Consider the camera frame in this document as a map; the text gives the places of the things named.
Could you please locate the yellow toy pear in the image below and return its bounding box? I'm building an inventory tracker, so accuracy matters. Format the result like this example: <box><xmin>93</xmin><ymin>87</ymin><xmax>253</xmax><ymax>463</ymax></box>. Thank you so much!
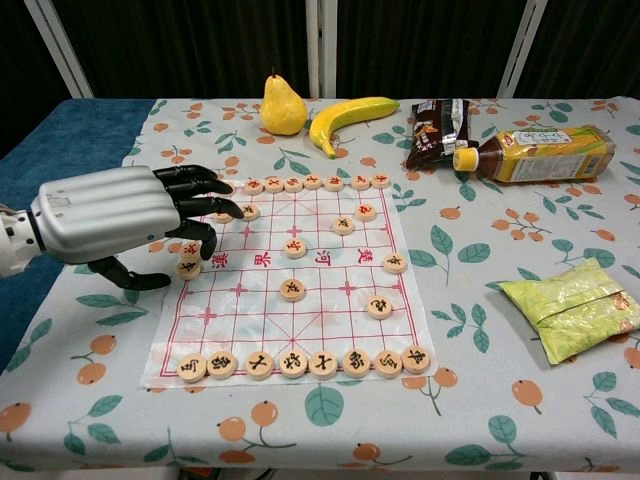
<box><xmin>259</xmin><ymin>68</ymin><xmax>307</xmax><ymax>137</ymax></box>

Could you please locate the yellow toy banana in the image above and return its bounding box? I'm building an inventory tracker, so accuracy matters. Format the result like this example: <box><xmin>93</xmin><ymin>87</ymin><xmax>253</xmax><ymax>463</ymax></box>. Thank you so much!
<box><xmin>308</xmin><ymin>96</ymin><xmax>402</xmax><ymax>160</ymax></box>

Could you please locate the white aluminium frame post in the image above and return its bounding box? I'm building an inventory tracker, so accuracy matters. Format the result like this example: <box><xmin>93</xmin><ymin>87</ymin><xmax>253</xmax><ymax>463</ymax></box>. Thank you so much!
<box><xmin>22</xmin><ymin>0</ymin><xmax>95</xmax><ymax>99</ymax></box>
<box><xmin>304</xmin><ymin>0</ymin><xmax>323</xmax><ymax>99</ymax></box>
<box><xmin>319</xmin><ymin>0</ymin><xmax>340</xmax><ymax>99</ymax></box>
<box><xmin>497</xmin><ymin>0</ymin><xmax>547</xmax><ymax>99</ymax></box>

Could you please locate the yellow tea bottle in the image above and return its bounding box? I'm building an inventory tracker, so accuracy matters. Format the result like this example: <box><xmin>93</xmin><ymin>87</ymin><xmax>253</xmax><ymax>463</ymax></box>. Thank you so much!
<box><xmin>452</xmin><ymin>124</ymin><xmax>619</xmax><ymax>185</ymax></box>

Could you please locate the floral patterned tablecloth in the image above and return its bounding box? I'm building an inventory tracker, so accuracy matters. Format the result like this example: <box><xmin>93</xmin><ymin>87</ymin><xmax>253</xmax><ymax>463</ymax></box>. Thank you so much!
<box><xmin>0</xmin><ymin>97</ymin><xmax>640</xmax><ymax>472</ymax></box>

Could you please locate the green tissue pack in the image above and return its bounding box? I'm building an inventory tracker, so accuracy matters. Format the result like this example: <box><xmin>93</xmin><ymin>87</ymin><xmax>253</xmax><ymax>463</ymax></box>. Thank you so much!
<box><xmin>496</xmin><ymin>257</ymin><xmax>640</xmax><ymax>366</ymax></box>

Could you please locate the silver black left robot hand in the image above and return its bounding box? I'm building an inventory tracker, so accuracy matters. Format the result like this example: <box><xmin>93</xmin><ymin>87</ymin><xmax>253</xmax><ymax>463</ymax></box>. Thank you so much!
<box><xmin>35</xmin><ymin>163</ymin><xmax>246</xmax><ymax>292</ymax></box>

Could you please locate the blue table cover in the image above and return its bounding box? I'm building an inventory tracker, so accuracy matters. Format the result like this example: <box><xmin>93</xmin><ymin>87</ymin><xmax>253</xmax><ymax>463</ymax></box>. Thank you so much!
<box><xmin>0</xmin><ymin>98</ymin><xmax>156</xmax><ymax>374</ymax></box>

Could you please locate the brown snack packet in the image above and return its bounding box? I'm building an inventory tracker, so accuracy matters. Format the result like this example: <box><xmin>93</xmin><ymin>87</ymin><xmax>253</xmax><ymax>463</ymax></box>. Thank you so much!
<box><xmin>403</xmin><ymin>98</ymin><xmax>472</xmax><ymax>170</ymax></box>

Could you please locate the white red chess board sheet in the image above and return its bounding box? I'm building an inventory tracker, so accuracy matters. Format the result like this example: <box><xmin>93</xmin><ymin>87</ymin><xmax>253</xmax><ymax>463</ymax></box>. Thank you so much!
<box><xmin>141</xmin><ymin>177</ymin><xmax>441</xmax><ymax>391</ymax></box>

